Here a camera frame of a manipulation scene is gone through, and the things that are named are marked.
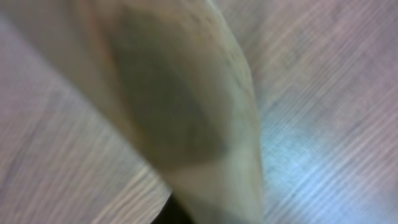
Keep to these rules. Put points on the white pouch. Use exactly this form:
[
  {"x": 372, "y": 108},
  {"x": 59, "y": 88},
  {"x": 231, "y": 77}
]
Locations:
[{"x": 172, "y": 79}]

